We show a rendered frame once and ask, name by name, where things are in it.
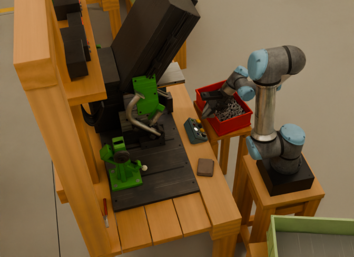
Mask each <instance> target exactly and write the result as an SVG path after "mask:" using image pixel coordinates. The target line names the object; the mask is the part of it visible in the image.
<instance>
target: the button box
mask: <svg viewBox="0 0 354 257"><path fill-rule="evenodd" d="M191 119H193V118H190V117H189V118H188V119H187V120H186V122H185V123H184V127H185V130H186V133H187V135H188V137H189V140H190V143H191V144H198V143H202V142H207V140H208V138H207V136H206V137H204V136H203V135H202V133H205V131H204V132H201V131H200V129H203V127H199V126H198V123H197V122H196V119H193V120H194V121H191ZM193 123H194V124H195V126H194V125H193ZM194 128H197V129H198V130H195V129H194ZM197 132H198V133H199V135H197Z"/></svg>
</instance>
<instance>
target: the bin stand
mask: <svg viewBox="0 0 354 257"><path fill-rule="evenodd" d="M193 103H194V104H193V106H194V108H195V111H196V113H197V115H198V118H199V120H200V121H201V124H202V126H203V129H204V131H205V133H206V135H207V138H208V140H209V143H210V145H211V147H212V150H213V152H214V155H215V157H216V159H217V160H218V148H219V144H218V140H221V148H220V162H219V166H220V168H221V171H222V173H223V175H226V174H227V167H228V157H229V147H230V138H231V137H235V136H240V138H239V146H238V154H237V162H236V167H235V175H234V183H233V191H232V196H233V198H234V200H235V203H236V205H237V201H238V194H239V187H240V180H241V173H242V166H243V161H242V158H243V156H244V155H248V148H247V144H246V140H245V139H246V137H247V136H251V130H252V127H251V126H248V127H245V128H243V129H240V130H237V131H235V132H232V133H229V134H226V135H223V136H220V137H219V136H218V135H217V133H216V132H215V130H214V129H213V128H212V126H211V125H210V123H209V122H208V120H207V119H203V120H202V119H201V116H202V112H201V110H200V109H199V108H198V106H197V104H196V102H195V101H193Z"/></svg>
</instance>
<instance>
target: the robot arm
mask: <svg viewBox="0 0 354 257"><path fill-rule="evenodd" d="M305 64H306V56H305V54H304V52H303V51H302V50H301V49H300V48H298V47H296V46H293V45H284V46H279V47H272V48H266V49H264V48H263V49H260V50H257V51H254V52H252V53H251V54H250V56H249V59H248V70H247V69H246V68H245V67H243V66H238V67H237V68H236V69H235V70H234V71H233V73H232V74H231V75H230V76H229V78H228V79H227V80H226V81H225V82H224V84H223V85H222V87H221V88H220V90H219V91H209V92H201V94H200V96H201V98H202V100H203V101H207V102H206V104H205V106H204V109H203V112H202V116H201V119H202V120H203V119H206V118H214V117H215V115H214V113H215V112H216V110H217V111H220V112H221V113H224V112H225V111H226V109H227V108H228V107H229V106H228V104H229V103H230V101H231V100H232V99H233V98H234V93H235V92H236V91H237V93H238V95H239V97H240V98H241V99H242V100H243V101H249V100H252V99H253V98H254V96H255V114H254V128H253V129H252V130H251V136H247V137H246V139H245V140H246V144H247V148H248V151H249V154H250V156H251V157H252V158H253V159H254V160H262V159H267V158H270V164H271V166H272V167H273V168H274V169H275V170H276V171H277V172H279V173H282V174H294V173H296V172H298V171H299V170H300V168H301V164H302V158H301V151H302V148H303V144H304V143H305V137H306V135H305V132H304V130H303V129H302V128H301V127H299V126H297V125H295V124H290V123H288V124H284V125H283V126H282V127H281V128H280V130H278V131H276V130H275V129H274V115H275V107H276V92H277V91H279V90H281V86H282V83H283V82H284V81H286V80H287V79H288V78H289V77H290V76H292V75H296V74H298V73H299V72H300V71H302V70H303V68H304V66H305ZM248 76H249V77H250V78H251V79H252V81H248V79H247V77H248ZM225 108H226V109H225ZM224 109H225V111H223V110H224Z"/></svg>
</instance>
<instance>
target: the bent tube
mask: <svg viewBox="0 0 354 257"><path fill-rule="evenodd" d="M134 91H135V96H134V97H133V98H132V100H131V101H130V102H129V104H128V105H127V108H126V117H127V119H128V121H129V122H130V123H131V124H133V125H134V126H137V127H139V128H141V129H143V130H145V131H147V132H150V133H152V134H154V135H156V136H160V135H161V132H159V131H158V130H157V129H155V128H150V127H148V125H146V124H144V123H142V122H139V121H137V120H136V119H135V118H134V117H133V116H132V109H133V107H134V106H135V104H136V103H137V102H138V101H139V99H140V98H143V99H145V97H144V95H143V94H142V93H140V92H139V91H137V90H134Z"/></svg>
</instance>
